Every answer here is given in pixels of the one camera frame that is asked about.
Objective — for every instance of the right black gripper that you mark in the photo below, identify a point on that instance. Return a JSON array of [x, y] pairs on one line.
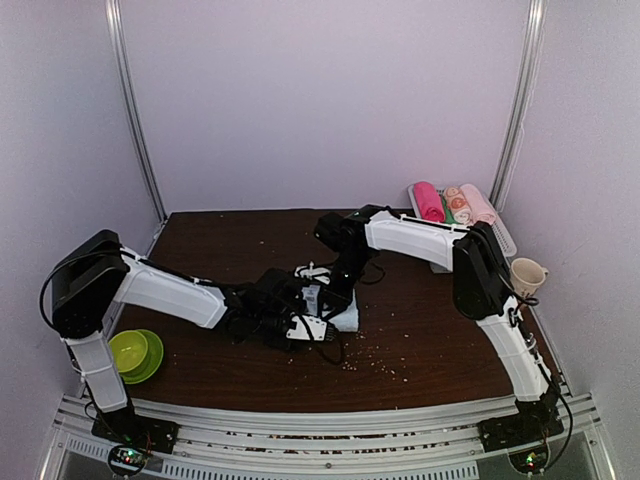
[[338, 299]]

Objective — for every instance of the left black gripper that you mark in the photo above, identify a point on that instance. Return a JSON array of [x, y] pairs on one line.
[[276, 344]]

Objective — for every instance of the light blue towel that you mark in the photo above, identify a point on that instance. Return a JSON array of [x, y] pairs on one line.
[[348, 320]]

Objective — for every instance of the magenta pink towel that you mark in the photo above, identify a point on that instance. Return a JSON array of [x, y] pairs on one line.
[[428, 202]]

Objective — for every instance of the white plastic basket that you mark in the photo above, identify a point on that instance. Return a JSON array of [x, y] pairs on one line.
[[504, 239]]

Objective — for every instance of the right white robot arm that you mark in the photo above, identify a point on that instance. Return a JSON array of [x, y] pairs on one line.
[[482, 291]]

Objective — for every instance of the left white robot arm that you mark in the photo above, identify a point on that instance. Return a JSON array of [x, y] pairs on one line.
[[86, 295]]

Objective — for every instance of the green rolled towel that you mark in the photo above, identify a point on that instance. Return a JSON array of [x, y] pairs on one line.
[[450, 217]]

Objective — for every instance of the cartoon print rolled towel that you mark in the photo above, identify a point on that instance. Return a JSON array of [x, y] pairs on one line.
[[451, 193]]

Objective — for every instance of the green plate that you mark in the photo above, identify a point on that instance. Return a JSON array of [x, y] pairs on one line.
[[153, 361]]

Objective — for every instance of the light pink rolled towel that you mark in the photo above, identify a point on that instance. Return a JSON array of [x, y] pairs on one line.
[[481, 209]]

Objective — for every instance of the green bowl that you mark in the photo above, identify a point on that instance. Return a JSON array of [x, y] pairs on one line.
[[130, 350]]

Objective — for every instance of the cream patterned mug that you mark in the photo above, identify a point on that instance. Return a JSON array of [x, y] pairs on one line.
[[527, 276]]

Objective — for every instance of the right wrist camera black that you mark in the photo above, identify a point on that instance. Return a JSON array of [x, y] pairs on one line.
[[332, 231]]

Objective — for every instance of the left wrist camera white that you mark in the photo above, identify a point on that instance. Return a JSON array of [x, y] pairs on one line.
[[310, 328]]

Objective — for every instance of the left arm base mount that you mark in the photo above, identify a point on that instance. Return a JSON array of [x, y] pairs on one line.
[[146, 433]]

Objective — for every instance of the aluminium front rail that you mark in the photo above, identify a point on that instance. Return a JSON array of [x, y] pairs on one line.
[[440, 442]]

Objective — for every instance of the right aluminium post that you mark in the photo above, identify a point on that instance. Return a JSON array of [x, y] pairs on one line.
[[524, 89]]

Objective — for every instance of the aluminium post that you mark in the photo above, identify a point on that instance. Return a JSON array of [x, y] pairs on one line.
[[524, 89], [118, 41]]

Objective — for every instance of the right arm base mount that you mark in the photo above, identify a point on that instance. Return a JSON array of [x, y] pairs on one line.
[[522, 428]]

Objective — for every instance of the left aluminium post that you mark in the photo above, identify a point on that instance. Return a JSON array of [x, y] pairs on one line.
[[118, 41]]

